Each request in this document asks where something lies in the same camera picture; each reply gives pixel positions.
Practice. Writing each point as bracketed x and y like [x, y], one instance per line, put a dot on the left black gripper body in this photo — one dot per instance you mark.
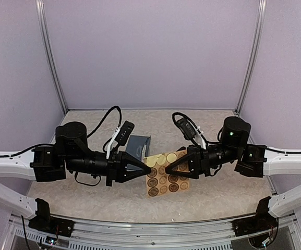
[113, 169]

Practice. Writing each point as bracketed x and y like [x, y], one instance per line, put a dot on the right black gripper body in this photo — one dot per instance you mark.
[204, 162]

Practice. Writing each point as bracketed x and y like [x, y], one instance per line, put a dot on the blue paper envelope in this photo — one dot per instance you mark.
[139, 146]

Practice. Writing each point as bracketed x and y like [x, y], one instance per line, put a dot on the brown sticker sheet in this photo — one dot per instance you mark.
[158, 181]

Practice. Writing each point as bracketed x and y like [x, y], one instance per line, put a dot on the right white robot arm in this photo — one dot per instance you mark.
[256, 161]

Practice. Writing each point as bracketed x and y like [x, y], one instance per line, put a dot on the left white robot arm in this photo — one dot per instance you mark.
[50, 162]

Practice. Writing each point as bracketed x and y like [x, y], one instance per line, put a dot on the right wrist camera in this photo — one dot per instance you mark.
[190, 130]

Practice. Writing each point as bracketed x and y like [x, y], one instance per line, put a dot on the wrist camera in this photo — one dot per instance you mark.
[190, 130]
[119, 138]

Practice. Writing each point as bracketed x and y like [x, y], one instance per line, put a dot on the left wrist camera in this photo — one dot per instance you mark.
[119, 138]

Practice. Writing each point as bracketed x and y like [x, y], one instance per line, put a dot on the front aluminium rail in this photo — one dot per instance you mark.
[211, 234]

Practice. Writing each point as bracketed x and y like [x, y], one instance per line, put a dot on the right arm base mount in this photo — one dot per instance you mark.
[260, 221]

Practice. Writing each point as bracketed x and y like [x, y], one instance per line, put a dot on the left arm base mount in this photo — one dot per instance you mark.
[45, 222]

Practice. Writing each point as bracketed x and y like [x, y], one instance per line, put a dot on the right aluminium frame post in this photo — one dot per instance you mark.
[252, 56]

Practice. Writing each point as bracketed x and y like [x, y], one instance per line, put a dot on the aluminium frame post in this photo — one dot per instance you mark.
[252, 56]
[49, 55]

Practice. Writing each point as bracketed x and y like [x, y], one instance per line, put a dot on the left aluminium frame post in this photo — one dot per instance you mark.
[49, 55]

